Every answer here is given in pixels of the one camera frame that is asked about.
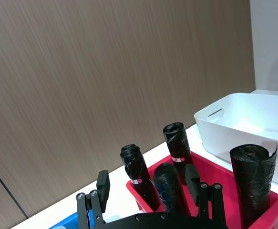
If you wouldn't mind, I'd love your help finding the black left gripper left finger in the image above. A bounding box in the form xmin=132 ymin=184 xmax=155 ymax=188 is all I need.
xmin=76 ymin=170 xmax=111 ymax=229

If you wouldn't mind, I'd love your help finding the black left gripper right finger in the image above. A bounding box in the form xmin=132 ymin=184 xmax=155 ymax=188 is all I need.
xmin=185 ymin=164 xmax=226 ymax=224

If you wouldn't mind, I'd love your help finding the red plastic bin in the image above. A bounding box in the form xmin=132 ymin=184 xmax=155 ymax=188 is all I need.
xmin=126 ymin=150 xmax=278 ymax=229

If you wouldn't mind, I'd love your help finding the black bag roll, blue band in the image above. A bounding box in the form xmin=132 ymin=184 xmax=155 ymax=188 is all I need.
xmin=153 ymin=163 xmax=186 ymax=213

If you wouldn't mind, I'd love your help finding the black bag roll, red label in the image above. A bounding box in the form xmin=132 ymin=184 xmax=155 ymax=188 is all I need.
xmin=120 ymin=144 xmax=162 ymax=212
xmin=163 ymin=122 xmax=194 ymax=186

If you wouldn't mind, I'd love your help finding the blue plastic bin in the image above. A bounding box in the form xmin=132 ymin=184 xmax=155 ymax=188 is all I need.
xmin=48 ymin=210 xmax=94 ymax=229

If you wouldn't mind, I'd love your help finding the thick black bag roll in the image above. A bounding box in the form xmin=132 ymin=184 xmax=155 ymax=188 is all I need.
xmin=229 ymin=142 xmax=278 ymax=228

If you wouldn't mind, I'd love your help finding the white plastic bin with handle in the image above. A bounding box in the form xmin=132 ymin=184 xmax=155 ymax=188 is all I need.
xmin=194 ymin=92 xmax=278 ymax=189

